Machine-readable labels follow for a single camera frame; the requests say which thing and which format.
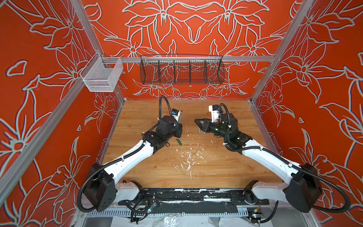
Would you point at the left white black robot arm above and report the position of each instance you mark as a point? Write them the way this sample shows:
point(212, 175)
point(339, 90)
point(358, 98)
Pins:
point(99, 189)

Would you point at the grey slotted cable duct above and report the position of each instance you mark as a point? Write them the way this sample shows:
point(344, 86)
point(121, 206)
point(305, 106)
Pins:
point(174, 211)

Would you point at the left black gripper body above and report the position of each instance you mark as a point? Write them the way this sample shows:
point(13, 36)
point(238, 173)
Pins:
point(175, 131)

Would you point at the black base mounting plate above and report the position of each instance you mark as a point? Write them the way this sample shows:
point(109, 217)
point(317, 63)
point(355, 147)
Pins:
point(179, 195)

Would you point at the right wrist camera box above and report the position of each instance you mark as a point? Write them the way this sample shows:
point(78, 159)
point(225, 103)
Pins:
point(215, 113)

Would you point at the black wire mesh basket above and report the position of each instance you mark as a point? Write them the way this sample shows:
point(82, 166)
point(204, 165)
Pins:
point(182, 69)

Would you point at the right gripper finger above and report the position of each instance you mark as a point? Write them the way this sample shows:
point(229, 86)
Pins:
point(201, 120)
point(200, 125)

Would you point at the white wire mesh basket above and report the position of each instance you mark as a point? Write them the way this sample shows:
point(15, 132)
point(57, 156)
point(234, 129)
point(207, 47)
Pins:
point(102, 74)

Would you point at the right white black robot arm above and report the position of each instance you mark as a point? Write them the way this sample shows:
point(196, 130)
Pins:
point(299, 187)

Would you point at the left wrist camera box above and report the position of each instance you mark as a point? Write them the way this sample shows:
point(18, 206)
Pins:
point(176, 114)

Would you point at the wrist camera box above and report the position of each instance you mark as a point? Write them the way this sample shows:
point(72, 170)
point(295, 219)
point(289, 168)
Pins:
point(215, 113)
point(176, 114)

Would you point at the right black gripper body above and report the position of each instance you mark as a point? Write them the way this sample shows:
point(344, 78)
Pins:
point(215, 128)

